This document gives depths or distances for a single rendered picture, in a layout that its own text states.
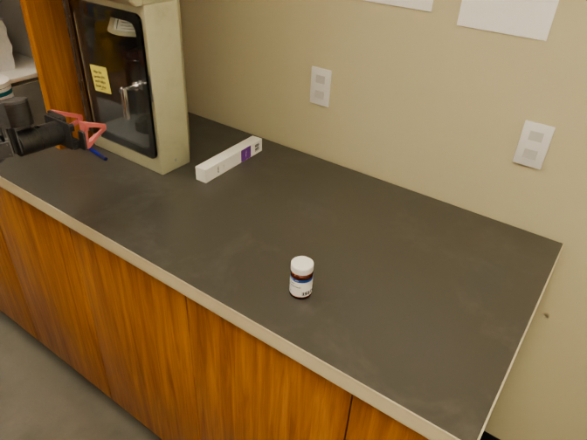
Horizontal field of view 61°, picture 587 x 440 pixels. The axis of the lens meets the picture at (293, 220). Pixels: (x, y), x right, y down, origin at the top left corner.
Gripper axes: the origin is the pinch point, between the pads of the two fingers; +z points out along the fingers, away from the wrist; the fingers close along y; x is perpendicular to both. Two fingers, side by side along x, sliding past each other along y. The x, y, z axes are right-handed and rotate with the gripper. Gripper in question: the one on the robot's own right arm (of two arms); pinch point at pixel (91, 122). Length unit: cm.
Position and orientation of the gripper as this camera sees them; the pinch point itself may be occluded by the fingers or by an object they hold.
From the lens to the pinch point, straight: 140.2
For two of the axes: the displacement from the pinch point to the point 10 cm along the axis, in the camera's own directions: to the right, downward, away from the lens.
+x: -0.6, 8.5, 5.2
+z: 5.8, -3.9, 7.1
